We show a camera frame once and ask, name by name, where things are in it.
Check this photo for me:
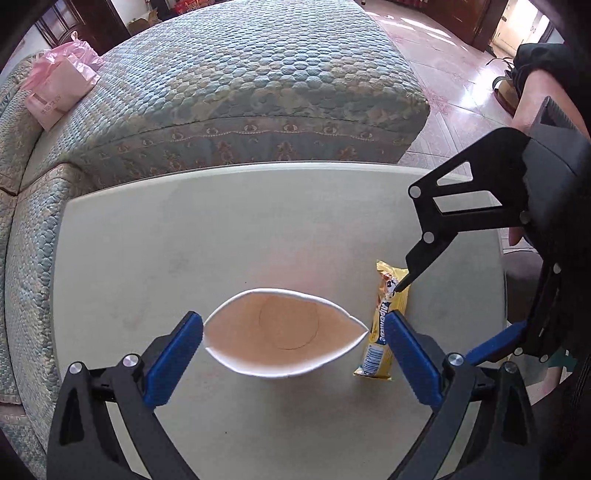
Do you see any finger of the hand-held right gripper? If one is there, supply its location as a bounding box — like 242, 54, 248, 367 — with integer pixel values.
394, 127, 533, 293
465, 320, 552, 367

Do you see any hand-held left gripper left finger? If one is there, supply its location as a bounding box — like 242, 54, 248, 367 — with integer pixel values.
46, 311, 204, 480

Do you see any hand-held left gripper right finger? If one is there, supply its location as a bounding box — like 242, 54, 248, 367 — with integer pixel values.
384, 310, 541, 480

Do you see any yellow candy wrapper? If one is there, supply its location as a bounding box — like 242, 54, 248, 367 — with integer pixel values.
353, 259, 411, 381

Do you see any squashed paper bowl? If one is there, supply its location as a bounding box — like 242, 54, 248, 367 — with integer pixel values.
202, 287, 370, 380

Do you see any person's right forearm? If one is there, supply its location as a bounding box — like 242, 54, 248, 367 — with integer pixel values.
510, 41, 587, 134

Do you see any person's trouser leg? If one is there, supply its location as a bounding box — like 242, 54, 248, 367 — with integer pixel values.
503, 249, 548, 326

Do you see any white coffee table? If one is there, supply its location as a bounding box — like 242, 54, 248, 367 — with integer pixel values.
48, 159, 509, 480

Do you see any blue quilted sofa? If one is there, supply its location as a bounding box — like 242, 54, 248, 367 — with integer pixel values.
0, 0, 432, 467

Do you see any pink plastic bag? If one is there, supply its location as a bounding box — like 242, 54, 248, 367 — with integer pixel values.
21, 31, 105, 132

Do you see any cardboard box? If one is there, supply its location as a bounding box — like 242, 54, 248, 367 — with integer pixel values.
127, 11, 162, 35

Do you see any red printed carton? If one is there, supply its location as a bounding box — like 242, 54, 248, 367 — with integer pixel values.
173, 0, 218, 14

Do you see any dark wooden door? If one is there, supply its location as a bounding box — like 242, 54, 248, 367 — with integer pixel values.
34, 0, 132, 49

